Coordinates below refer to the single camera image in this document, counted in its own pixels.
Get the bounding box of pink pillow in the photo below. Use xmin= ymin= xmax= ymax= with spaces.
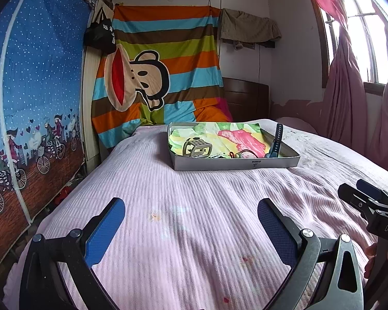
xmin=274 ymin=116 xmax=318 ymax=135

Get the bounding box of person's right hand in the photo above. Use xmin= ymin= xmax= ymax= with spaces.
xmin=363 ymin=243 xmax=379 ymax=279

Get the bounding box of wooden framed window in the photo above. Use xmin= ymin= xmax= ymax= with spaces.
xmin=314 ymin=0 xmax=388 ymax=96

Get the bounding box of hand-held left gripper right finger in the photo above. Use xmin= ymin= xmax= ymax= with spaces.
xmin=257 ymin=198 xmax=365 ymax=310

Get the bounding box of pink curtain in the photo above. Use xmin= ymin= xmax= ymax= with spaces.
xmin=301 ymin=0 xmax=388 ymax=182

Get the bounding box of black tote bag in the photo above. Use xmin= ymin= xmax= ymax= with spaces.
xmin=83 ymin=6 xmax=117 ymax=55

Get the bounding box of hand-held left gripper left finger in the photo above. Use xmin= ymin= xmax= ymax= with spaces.
xmin=19 ymin=197 xmax=126 ymax=310

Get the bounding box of colourful cloth in tray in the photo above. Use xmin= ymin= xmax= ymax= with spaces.
xmin=169 ymin=121 xmax=279 ymax=161

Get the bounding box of grey shallow cardboard box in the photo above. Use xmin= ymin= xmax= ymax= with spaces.
xmin=167 ymin=118 xmax=301 ymax=172

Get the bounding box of olive hanging cloth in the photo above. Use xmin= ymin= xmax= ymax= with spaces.
xmin=219 ymin=8 xmax=283 ymax=51

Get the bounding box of blue wrist watch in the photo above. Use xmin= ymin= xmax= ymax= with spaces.
xmin=266 ymin=123 xmax=284 ymax=159

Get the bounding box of blue dotted fabric wardrobe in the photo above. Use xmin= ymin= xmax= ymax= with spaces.
xmin=0 ymin=0 xmax=95 ymax=281

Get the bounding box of dark wooden headboard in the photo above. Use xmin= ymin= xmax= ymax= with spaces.
xmin=222 ymin=77 xmax=270 ymax=123

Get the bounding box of striped monkey print blanket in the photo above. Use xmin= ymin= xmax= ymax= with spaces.
xmin=91 ymin=5 xmax=234 ymax=151

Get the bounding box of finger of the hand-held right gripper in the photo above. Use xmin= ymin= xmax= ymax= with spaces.
xmin=356 ymin=178 xmax=388 ymax=208
xmin=338 ymin=183 xmax=388 ymax=222

